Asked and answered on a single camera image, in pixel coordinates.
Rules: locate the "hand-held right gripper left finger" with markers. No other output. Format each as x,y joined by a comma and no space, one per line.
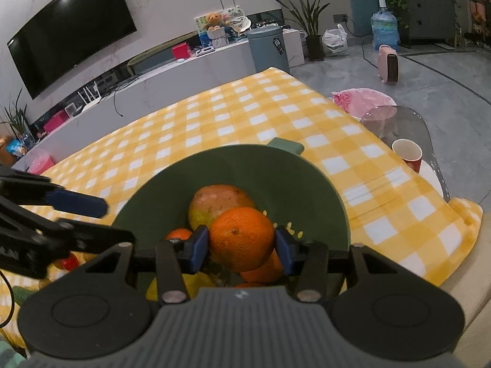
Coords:
199,249

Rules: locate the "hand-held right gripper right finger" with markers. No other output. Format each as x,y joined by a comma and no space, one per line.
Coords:
283,251

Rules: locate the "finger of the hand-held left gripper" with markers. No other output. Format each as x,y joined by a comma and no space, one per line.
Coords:
96,235
76,203

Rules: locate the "orange tangerine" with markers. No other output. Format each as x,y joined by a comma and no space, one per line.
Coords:
241,237
178,234
249,285
266,272

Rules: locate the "red cherry tomato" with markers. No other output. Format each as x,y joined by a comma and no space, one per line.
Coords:
67,262

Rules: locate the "reddish blushed mango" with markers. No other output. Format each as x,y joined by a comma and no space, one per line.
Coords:
218,203

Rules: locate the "green colander bowl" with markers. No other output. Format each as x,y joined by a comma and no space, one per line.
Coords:
249,172

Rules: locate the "pink tissue box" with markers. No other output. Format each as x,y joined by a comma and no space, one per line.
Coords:
40,163

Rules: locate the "blue snack bag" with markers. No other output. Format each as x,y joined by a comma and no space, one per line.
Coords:
16,147

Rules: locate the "magenta box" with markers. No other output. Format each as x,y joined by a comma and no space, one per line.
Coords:
55,122

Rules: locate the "small potted plant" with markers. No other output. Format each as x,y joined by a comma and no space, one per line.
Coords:
17,122

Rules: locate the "teal striped cloth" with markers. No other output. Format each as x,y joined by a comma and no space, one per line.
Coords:
9,354

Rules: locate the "white router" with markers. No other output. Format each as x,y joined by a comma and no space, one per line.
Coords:
91,96

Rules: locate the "yellow checkered blanket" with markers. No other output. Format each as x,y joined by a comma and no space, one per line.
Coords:
230,122

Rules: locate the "white television console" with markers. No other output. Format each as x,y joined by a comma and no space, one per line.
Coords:
172,80

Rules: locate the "red paper cup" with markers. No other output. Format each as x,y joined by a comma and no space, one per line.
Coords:
412,159

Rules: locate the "pink trash bin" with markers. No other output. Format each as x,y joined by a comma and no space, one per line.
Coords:
364,99

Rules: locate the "black flat television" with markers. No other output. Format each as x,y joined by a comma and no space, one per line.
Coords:
69,27

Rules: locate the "transparent chair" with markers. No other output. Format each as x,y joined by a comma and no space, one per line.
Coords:
406,122

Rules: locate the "red box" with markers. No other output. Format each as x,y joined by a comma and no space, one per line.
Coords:
181,51

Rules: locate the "beige sofa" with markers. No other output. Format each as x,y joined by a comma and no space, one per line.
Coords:
472,295

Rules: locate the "blue-grey pedal trash bin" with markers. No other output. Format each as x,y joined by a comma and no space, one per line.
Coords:
266,51

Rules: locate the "tall potted plant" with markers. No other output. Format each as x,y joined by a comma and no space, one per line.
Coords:
314,46

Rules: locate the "pink space heater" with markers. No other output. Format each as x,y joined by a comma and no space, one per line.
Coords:
388,65

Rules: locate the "white plastic bag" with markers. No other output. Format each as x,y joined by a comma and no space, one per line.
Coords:
335,44

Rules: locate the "brown teddy bear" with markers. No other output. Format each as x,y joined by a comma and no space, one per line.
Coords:
213,21

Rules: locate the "blue water jug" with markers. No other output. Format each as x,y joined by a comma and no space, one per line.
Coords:
385,30

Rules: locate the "grey dresser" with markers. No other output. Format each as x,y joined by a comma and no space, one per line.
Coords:
429,7

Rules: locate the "dark shelf with toys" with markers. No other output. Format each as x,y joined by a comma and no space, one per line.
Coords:
479,19

